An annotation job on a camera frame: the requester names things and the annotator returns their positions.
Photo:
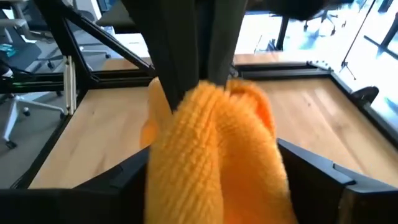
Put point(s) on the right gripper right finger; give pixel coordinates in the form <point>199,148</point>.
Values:
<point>326,199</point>

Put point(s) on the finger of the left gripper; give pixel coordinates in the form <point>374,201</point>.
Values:
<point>227,31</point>
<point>168,46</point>

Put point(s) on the long table black legs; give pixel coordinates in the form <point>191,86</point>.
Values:
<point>390,34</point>

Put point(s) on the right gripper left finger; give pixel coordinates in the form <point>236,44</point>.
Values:
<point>93,205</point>

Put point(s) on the black tripod stand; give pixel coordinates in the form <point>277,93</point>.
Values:
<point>344,64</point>

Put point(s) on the orange microfiber towel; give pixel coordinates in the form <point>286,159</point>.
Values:
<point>202,155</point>

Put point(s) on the white office chair base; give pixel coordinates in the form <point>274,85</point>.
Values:
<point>37,105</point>

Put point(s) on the black table clamp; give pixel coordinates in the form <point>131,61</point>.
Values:
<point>365,95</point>

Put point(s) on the white plastic strip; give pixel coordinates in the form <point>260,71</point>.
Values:
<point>70,84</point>

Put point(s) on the grey office chair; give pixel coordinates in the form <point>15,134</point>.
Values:
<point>21,49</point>

